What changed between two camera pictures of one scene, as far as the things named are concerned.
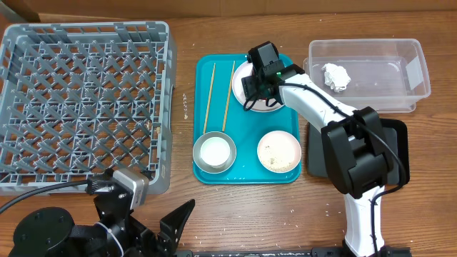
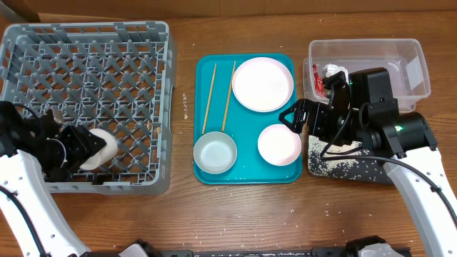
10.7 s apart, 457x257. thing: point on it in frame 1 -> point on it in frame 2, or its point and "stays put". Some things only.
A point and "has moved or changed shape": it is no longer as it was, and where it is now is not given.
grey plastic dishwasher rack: [77, 99] stays put
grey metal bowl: [214, 152] stays put
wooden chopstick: [228, 97] stays put
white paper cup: [215, 150] -> [105, 155]
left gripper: [168, 238] -> [83, 140]
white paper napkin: [336, 76] stays put
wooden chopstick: [209, 98] stays put
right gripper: [248, 87] -> [315, 119]
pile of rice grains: [272, 164] has moved or changed shape
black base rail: [295, 252] stays put
